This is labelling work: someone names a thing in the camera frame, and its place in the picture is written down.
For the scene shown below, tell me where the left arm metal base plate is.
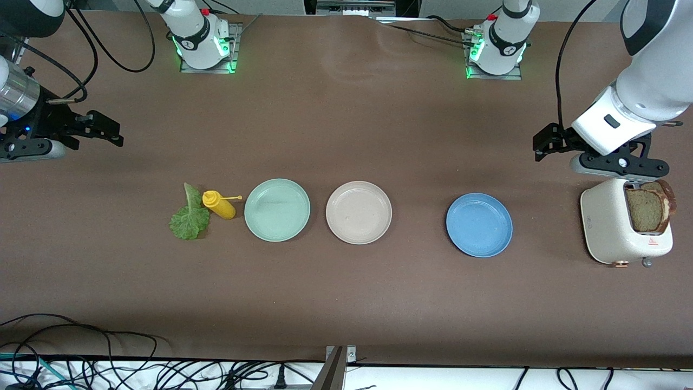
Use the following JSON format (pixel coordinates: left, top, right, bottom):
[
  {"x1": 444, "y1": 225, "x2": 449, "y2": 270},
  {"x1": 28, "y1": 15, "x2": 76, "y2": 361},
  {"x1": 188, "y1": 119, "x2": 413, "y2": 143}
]
[{"x1": 464, "y1": 30, "x2": 524, "y2": 81}]

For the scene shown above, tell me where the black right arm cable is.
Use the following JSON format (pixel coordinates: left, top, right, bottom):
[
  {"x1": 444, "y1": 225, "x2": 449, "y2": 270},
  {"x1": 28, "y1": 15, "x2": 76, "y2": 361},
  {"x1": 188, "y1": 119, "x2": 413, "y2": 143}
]
[{"x1": 0, "y1": 0, "x2": 156, "y2": 105}]

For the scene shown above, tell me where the black sleeved table cable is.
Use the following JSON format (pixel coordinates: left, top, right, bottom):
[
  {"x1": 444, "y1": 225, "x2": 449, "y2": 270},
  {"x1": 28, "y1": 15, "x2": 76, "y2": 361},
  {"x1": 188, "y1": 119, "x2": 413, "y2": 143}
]
[{"x1": 374, "y1": 15, "x2": 477, "y2": 47}]

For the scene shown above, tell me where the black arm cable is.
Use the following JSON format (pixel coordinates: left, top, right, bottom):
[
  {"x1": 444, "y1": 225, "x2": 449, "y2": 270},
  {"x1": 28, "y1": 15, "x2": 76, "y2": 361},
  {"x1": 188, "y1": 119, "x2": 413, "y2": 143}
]
[
  {"x1": 0, "y1": 0, "x2": 156, "y2": 105},
  {"x1": 555, "y1": 0, "x2": 599, "y2": 131}
]

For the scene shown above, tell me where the black looping floor cable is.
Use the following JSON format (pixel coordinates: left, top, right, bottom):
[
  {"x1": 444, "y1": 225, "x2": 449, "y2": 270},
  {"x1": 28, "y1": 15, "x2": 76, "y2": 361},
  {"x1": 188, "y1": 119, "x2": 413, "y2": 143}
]
[{"x1": 0, "y1": 313, "x2": 163, "y2": 390}]

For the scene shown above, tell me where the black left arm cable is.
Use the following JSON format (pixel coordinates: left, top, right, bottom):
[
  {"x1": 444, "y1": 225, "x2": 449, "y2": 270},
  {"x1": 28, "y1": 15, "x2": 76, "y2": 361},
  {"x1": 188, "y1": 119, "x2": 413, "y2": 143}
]
[{"x1": 555, "y1": 0, "x2": 599, "y2": 131}]

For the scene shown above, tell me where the brown table cover sheet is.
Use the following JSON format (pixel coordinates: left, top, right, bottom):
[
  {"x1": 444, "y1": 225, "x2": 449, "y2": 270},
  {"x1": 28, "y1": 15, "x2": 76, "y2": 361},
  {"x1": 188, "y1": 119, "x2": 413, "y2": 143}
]
[{"x1": 0, "y1": 11, "x2": 693, "y2": 370}]

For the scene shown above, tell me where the aluminium frame rail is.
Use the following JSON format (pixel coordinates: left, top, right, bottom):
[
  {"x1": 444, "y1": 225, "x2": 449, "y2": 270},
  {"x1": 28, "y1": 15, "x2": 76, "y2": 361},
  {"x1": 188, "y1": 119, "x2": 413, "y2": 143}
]
[{"x1": 0, "y1": 35, "x2": 28, "y2": 71}]

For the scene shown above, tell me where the black grey equipment box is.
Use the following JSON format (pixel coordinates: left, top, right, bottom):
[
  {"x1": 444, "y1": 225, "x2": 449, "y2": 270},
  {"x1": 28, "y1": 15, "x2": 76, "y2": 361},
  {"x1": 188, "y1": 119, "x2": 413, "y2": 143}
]
[{"x1": 303, "y1": 0, "x2": 420, "y2": 18}]

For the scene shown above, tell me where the cream white toaster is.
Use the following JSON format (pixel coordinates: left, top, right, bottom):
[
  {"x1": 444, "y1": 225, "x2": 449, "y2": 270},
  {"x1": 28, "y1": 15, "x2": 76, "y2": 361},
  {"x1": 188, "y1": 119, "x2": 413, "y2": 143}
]
[{"x1": 580, "y1": 178, "x2": 674, "y2": 269}]

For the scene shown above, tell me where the grey metal bracket post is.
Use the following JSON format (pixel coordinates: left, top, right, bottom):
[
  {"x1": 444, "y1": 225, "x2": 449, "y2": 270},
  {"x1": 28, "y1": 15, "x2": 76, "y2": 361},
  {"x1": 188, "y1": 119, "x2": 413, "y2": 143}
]
[{"x1": 311, "y1": 345, "x2": 358, "y2": 390}]

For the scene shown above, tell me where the teal floor cable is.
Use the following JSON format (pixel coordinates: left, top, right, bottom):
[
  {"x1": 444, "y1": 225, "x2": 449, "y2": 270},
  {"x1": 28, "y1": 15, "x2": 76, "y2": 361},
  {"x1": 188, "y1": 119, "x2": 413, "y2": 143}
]
[{"x1": 0, "y1": 352, "x2": 71, "y2": 390}]

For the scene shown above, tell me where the beige plate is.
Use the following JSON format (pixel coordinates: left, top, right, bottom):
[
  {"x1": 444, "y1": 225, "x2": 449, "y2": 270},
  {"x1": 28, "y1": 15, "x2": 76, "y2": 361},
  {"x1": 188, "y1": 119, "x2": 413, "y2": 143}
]
[{"x1": 325, "y1": 181, "x2": 393, "y2": 245}]

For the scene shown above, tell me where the brown bread slice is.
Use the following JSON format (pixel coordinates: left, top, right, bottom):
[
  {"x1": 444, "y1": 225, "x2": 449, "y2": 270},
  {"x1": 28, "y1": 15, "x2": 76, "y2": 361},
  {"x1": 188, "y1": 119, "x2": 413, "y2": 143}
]
[
  {"x1": 626, "y1": 187, "x2": 665, "y2": 234},
  {"x1": 640, "y1": 179, "x2": 677, "y2": 220}
]

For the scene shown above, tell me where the blue plate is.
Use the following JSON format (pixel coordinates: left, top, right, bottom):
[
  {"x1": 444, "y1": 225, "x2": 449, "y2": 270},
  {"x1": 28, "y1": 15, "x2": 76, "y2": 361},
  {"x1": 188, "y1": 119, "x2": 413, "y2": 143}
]
[{"x1": 446, "y1": 193, "x2": 513, "y2": 258}]

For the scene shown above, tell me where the mint green plate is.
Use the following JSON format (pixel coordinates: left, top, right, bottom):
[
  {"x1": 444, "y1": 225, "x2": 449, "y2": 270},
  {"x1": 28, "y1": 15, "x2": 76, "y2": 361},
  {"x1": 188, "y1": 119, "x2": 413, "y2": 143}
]
[{"x1": 244, "y1": 178, "x2": 311, "y2": 242}]

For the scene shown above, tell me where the green lettuce leaf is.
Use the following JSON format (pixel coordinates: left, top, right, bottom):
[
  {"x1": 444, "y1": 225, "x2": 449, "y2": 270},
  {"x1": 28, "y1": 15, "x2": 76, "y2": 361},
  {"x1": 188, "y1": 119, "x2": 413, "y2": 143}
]
[{"x1": 169, "y1": 183, "x2": 211, "y2": 241}]

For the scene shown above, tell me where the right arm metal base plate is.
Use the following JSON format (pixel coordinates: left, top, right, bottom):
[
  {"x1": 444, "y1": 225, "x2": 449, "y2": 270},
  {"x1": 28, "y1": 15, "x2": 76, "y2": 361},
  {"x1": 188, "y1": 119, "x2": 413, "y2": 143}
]
[{"x1": 180, "y1": 23, "x2": 242, "y2": 74}]

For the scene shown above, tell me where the yellow mustard squeeze bottle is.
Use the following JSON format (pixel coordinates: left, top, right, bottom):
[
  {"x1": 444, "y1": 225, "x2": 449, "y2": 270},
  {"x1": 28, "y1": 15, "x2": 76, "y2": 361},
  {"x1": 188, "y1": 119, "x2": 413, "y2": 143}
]
[{"x1": 202, "y1": 190, "x2": 243, "y2": 220}]

